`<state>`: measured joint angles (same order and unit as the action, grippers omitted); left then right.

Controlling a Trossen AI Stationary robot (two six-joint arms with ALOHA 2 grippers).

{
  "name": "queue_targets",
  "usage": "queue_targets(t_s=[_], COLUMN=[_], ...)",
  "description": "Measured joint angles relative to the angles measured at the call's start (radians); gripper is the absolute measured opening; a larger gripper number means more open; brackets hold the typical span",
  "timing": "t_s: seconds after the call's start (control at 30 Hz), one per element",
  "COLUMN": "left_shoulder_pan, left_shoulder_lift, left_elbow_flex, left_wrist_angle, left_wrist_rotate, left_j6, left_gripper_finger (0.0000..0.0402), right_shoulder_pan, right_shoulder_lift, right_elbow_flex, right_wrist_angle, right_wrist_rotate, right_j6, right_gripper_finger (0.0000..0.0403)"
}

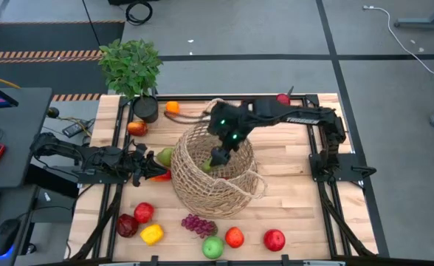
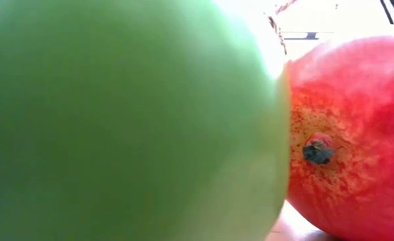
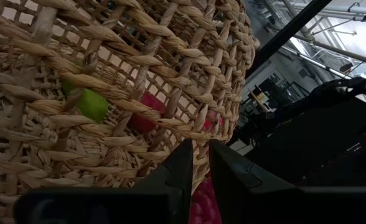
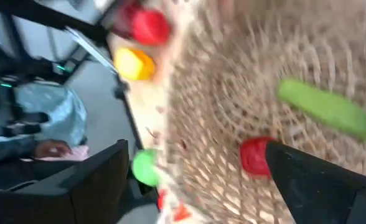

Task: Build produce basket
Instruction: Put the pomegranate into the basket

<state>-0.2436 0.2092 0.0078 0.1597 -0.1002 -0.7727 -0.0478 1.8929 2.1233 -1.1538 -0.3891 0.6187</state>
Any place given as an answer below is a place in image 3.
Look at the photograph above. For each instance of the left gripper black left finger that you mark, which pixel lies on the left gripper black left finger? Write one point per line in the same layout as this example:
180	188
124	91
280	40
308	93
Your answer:
158	199

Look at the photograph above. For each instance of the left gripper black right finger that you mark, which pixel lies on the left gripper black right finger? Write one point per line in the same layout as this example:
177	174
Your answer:
264	202

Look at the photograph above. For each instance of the small red fruit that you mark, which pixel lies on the small red fruit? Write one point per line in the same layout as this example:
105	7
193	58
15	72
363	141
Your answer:
152	101

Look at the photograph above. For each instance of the green chili pepper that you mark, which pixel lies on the green chili pepper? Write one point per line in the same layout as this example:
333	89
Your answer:
92	105

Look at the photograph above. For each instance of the woven wicker basket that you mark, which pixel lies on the woven wicker basket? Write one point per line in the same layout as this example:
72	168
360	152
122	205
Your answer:
183	49

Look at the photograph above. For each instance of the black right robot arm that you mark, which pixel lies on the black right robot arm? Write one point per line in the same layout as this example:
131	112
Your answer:
335	91

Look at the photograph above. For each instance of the purple grape bunch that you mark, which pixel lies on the purple grape bunch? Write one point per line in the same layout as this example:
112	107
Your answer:
203	205

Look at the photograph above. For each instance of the dark storage rack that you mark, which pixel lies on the dark storage rack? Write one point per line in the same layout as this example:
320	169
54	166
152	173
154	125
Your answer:
273	90

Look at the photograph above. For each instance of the grey ceiling pipe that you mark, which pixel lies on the grey ceiling pipe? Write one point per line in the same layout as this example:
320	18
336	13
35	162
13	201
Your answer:
332	14
341	49
317	63

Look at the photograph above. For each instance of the black metal beam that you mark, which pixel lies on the black metal beam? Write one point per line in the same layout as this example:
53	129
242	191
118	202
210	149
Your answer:
289	31

